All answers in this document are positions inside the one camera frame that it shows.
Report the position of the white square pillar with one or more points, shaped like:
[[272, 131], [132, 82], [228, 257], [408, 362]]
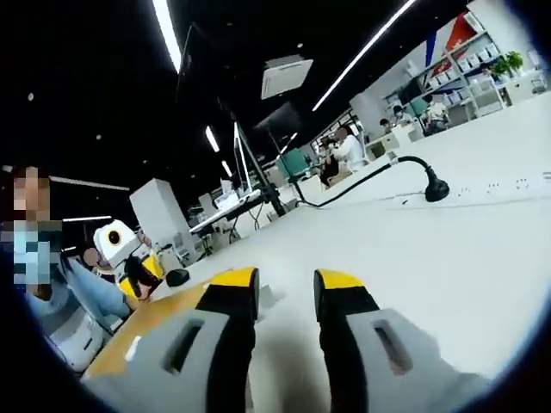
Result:
[[159, 219]]

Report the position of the grey shelf rack with bins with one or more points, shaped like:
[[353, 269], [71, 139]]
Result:
[[460, 73]]

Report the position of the blue and white tissue box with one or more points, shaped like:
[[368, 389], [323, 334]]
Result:
[[224, 201]]

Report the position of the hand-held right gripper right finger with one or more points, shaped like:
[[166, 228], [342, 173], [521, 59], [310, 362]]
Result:
[[366, 365]]

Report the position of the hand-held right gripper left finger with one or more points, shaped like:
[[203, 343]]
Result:
[[193, 365]]

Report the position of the white ceiling air conditioner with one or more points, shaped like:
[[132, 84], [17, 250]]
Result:
[[286, 77]]

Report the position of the small wooden board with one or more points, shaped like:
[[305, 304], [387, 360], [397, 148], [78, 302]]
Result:
[[163, 312]]

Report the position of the small potted plant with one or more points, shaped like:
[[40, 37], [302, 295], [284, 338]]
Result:
[[499, 66], [514, 62]]

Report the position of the black computer mouse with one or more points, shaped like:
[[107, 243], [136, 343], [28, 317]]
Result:
[[177, 278]]

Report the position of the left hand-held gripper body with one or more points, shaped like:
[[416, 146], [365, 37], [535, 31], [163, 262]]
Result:
[[120, 245]]

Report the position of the white squeezed paste strip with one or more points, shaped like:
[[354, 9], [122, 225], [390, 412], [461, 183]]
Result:
[[132, 349]]

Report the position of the white chair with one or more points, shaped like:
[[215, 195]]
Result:
[[486, 96]]

